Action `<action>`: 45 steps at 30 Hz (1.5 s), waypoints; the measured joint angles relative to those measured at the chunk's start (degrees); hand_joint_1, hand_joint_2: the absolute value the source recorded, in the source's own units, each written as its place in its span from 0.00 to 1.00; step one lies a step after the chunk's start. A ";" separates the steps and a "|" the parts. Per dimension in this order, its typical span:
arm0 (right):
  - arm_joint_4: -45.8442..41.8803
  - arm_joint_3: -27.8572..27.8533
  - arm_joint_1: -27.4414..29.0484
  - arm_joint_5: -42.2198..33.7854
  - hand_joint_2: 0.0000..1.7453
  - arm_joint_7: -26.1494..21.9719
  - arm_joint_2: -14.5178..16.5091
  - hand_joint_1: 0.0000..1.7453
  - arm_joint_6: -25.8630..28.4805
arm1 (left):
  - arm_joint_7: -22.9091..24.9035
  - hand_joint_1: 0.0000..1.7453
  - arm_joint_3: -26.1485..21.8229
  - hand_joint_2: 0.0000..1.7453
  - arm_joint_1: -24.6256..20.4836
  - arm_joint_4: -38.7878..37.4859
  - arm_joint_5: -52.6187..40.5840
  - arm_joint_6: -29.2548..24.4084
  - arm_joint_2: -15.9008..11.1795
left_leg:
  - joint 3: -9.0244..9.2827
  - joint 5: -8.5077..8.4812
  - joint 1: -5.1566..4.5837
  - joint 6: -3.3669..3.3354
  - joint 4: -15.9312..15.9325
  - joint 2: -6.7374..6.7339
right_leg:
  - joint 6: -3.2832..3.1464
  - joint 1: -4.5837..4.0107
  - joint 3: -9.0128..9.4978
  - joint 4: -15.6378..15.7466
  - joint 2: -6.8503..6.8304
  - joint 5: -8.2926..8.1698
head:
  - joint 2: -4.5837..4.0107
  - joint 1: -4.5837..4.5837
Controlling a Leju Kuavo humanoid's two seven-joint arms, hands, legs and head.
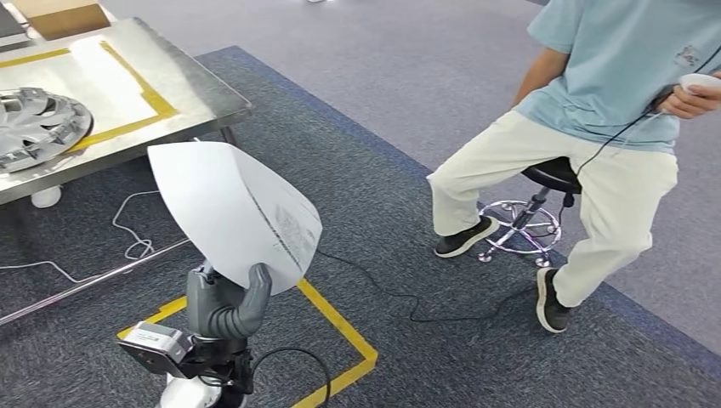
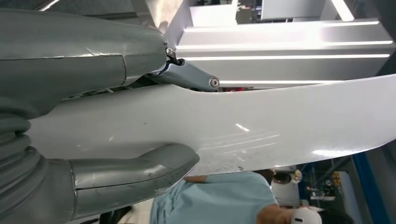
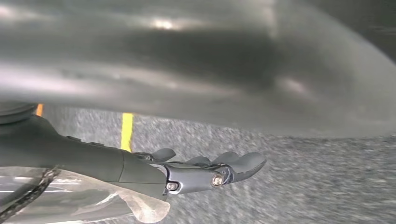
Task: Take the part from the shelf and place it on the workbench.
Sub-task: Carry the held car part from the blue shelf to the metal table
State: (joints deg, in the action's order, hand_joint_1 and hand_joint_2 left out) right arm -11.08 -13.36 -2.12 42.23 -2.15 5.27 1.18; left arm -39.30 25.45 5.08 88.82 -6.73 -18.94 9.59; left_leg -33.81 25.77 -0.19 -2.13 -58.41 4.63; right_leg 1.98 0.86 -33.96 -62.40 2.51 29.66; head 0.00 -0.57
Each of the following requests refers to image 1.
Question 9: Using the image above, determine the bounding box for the person's left hand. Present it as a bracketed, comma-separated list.
[656, 82, 721, 121]

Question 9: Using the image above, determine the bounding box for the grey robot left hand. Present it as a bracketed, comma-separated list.
[185, 261, 273, 341]

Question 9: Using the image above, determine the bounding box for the white handheld controller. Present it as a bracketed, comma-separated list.
[678, 73, 721, 94]

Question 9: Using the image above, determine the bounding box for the white curved panel part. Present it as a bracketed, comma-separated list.
[147, 140, 323, 297]

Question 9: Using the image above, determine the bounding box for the stainless steel workbench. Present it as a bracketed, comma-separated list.
[0, 16, 253, 328]

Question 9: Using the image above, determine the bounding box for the person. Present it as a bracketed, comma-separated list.
[426, 0, 721, 334]

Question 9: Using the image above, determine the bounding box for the black stool with chrome base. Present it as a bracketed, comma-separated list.
[477, 156, 582, 269]

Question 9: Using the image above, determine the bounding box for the grey plastic hubcap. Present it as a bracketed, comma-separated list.
[0, 87, 94, 174]

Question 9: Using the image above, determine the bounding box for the brown cardboard box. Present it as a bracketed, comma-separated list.
[11, 0, 112, 42]

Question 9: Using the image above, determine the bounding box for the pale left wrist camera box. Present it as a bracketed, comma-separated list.
[116, 321, 196, 379]

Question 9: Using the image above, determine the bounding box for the white looped cable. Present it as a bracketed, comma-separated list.
[0, 190, 162, 286]

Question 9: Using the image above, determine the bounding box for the thin black controller cable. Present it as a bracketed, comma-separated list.
[315, 43, 721, 325]

